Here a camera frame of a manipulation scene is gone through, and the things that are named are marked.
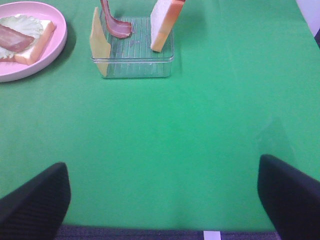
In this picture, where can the bacon strip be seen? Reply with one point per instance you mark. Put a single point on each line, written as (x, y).
(117, 28)
(13, 40)

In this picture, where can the green lettuce leaf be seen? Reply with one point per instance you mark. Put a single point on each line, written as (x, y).
(24, 24)

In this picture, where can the yellow cheese slice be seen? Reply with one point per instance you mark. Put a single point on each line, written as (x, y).
(100, 48)

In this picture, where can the green tablecloth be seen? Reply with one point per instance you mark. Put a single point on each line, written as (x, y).
(171, 153)

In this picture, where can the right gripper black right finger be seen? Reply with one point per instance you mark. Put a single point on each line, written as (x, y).
(290, 198)

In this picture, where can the bread slice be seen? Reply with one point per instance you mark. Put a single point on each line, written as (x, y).
(34, 55)
(162, 19)

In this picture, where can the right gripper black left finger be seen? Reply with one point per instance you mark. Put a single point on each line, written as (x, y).
(36, 210)

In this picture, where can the pink round plate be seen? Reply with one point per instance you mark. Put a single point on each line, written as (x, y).
(11, 71)

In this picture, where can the right clear plastic tray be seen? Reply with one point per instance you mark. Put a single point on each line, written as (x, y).
(132, 57)

